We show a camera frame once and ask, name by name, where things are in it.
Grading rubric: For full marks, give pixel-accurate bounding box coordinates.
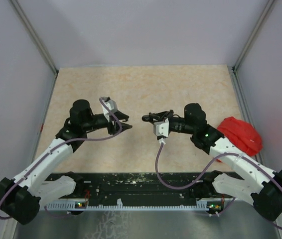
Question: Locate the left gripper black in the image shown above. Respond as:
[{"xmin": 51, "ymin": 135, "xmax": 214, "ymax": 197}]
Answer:
[{"xmin": 83, "ymin": 111, "xmax": 133, "ymax": 136}]

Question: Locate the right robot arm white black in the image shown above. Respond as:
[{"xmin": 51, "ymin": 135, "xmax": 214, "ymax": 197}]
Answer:
[{"xmin": 142, "ymin": 103, "xmax": 282, "ymax": 222}]

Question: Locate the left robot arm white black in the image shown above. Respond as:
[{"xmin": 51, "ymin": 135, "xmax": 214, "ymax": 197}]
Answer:
[{"xmin": 0, "ymin": 97, "xmax": 132, "ymax": 225}]

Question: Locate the red cloth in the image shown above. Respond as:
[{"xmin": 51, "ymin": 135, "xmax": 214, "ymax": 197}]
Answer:
[{"xmin": 217, "ymin": 117, "xmax": 263, "ymax": 157}]

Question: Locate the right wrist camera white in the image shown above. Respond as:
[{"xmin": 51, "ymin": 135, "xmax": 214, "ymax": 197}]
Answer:
[{"xmin": 153, "ymin": 119, "xmax": 169, "ymax": 145}]

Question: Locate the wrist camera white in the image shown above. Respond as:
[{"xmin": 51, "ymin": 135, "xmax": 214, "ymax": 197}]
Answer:
[
  {"xmin": 153, "ymin": 119, "xmax": 169, "ymax": 145},
  {"xmin": 99, "ymin": 97, "xmax": 118, "ymax": 122}
]

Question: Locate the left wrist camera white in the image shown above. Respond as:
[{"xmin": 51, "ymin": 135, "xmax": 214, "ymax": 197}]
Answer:
[{"xmin": 99, "ymin": 97, "xmax": 118, "ymax": 122}]

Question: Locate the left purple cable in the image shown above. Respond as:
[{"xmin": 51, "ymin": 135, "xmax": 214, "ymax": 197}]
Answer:
[{"xmin": 0, "ymin": 97, "xmax": 123, "ymax": 221}]

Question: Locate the purple cable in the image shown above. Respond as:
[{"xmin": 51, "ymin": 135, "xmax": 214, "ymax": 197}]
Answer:
[
  {"xmin": 0, "ymin": 97, "xmax": 123, "ymax": 221},
  {"xmin": 155, "ymin": 143, "xmax": 282, "ymax": 232}
]

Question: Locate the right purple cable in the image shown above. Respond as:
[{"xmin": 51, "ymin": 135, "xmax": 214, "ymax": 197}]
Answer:
[{"xmin": 155, "ymin": 143, "xmax": 282, "ymax": 232}]

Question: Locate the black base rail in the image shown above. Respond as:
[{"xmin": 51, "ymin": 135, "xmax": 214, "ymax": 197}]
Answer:
[{"xmin": 56, "ymin": 171, "xmax": 221, "ymax": 207}]

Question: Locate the white cable duct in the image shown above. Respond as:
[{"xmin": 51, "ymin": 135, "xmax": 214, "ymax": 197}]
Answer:
[{"xmin": 46, "ymin": 199, "xmax": 221, "ymax": 212}]

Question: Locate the left aluminium frame post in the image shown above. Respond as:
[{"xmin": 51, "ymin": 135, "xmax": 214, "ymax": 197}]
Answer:
[{"xmin": 8, "ymin": 0, "xmax": 59, "ymax": 76}]

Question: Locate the aluminium frame post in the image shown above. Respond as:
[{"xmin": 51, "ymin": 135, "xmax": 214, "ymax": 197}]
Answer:
[
  {"xmin": 8, "ymin": 0, "xmax": 59, "ymax": 76},
  {"xmin": 232, "ymin": 0, "xmax": 277, "ymax": 74}
]

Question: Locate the right aluminium frame post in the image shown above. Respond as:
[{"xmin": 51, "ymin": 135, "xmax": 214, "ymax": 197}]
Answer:
[{"xmin": 232, "ymin": 0, "xmax": 277, "ymax": 74}]

